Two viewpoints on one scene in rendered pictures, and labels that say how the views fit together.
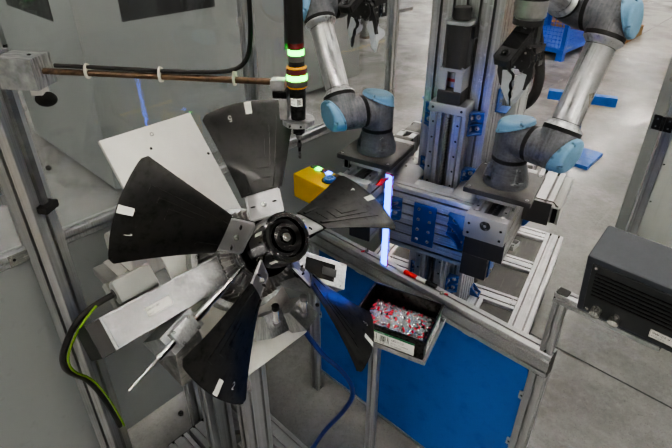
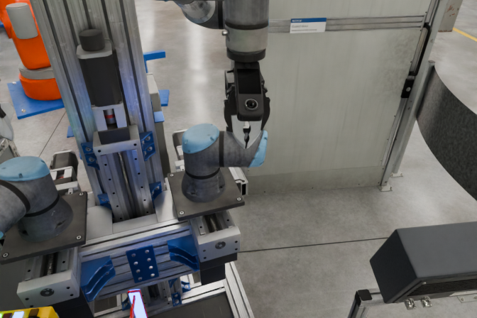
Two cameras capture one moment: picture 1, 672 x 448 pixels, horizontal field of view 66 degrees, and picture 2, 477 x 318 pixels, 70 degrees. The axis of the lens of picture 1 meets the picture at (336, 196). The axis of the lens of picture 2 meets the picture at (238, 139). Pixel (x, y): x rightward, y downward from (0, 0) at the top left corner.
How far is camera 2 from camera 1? 0.88 m
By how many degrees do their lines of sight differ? 41
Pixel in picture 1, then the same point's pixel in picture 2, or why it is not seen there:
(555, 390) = (265, 285)
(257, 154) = not seen: outside the picture
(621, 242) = (421, 243)
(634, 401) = (302, 255)
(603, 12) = not seen: hidden behind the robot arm
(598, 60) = not seen: hidden behind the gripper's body
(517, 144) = (215, 157)
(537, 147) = (236, 154)
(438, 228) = (160, 258)
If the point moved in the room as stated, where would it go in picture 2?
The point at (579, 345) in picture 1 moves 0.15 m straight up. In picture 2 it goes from (252, 239) to (253, 224)
